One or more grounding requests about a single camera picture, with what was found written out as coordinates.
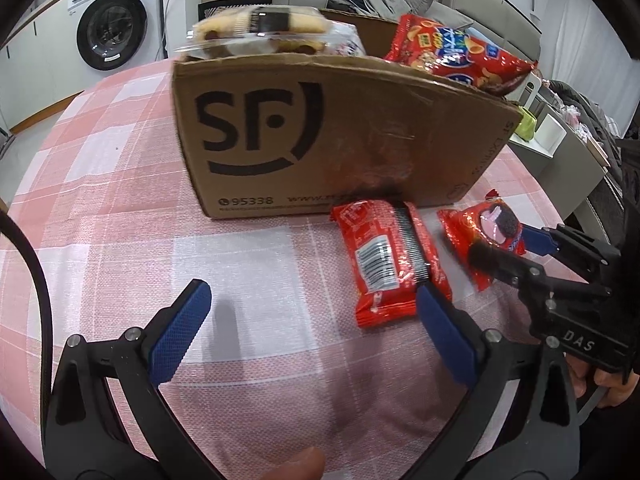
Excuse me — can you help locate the pink checked tablecloth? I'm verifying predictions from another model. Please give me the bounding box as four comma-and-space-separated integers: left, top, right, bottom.
0, 57, 576, 480

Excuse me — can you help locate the clear sponge cake package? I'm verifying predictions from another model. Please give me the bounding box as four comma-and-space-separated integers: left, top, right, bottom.
179, 5, 334, 59

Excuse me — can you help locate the grey side table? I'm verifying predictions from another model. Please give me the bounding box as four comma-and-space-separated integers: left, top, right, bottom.
507, 109, 622, 227

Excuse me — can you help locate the black patterned cushion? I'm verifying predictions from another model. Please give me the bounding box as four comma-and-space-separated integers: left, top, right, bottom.
197, 0, 253, 23

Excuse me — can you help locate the red sandwich cookie packet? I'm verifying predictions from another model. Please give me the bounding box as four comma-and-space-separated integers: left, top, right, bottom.
436, 189, 527, 292

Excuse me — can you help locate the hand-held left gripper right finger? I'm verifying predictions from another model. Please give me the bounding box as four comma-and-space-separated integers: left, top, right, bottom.
400, 282, 581, 480

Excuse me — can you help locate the grey sofa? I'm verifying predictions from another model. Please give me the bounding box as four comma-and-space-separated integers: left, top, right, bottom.
272, 0, 544, 63

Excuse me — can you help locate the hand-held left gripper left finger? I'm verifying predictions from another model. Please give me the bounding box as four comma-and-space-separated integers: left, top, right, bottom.
42, 280, 221, 480

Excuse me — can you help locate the white square holder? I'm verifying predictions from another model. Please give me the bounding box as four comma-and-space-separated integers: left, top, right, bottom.
532, 113, 567, 159

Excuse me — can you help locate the person's left hand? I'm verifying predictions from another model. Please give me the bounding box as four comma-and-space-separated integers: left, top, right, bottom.
260, 447, 327, 480

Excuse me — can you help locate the red barcode biscuit packet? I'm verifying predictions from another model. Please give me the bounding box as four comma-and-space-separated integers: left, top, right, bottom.
331, 199, 454, 330

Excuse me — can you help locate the large red snack bag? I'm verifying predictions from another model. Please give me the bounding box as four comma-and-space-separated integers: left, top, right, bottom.
384, 12, 539, 99

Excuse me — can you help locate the white appliance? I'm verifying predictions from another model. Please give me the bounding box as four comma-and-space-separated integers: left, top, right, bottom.
505, 74, 542, 111

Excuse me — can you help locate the pile of clothes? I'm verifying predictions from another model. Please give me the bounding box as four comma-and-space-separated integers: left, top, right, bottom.
542, 80, 627, 142

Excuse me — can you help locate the white washing machine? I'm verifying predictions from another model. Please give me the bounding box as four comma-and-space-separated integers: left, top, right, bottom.
67, 0, 167, 72

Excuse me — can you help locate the white cabinet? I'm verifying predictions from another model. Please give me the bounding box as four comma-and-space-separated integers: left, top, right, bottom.
0, 0, 87, 134

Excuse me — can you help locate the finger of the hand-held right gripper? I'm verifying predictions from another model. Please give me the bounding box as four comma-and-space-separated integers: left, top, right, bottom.
467, 241, 548, 308
520, 225, 622, 273

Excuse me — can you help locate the person's right hand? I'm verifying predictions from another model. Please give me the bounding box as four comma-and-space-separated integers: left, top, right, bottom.
565, 349, 640, 409

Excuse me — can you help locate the black cable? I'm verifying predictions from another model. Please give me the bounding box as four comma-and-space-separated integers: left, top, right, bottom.
0, 209, 55, 363

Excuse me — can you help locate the brown cardboard box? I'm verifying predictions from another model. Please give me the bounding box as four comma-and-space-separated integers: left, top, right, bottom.
172, 7, 524, 220

